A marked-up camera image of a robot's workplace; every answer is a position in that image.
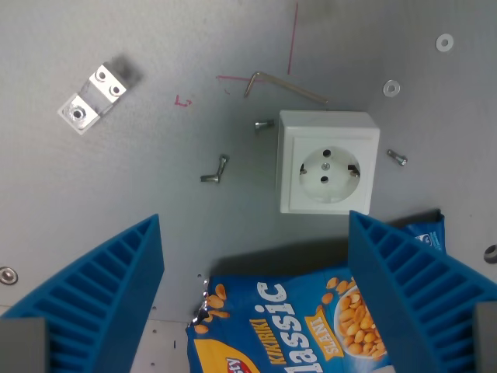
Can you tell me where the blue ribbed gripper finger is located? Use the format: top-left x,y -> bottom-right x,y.
348,210 -> 497,373
0,213 -> 165,373

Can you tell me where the table fastening bolt head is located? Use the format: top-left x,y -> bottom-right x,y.
0,266 -> 19,286

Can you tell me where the blue peanut snack bag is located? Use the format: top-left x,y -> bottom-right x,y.
185,209 -> 447,373

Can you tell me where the L-shaped hex key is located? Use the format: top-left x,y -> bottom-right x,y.
243,71 -> 328,105

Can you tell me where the white wall power socket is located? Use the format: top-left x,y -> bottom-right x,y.
275,109 -> 381,215

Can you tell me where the silver metal mounting bracket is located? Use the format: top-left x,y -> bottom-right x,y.
57,63 -> 129,136

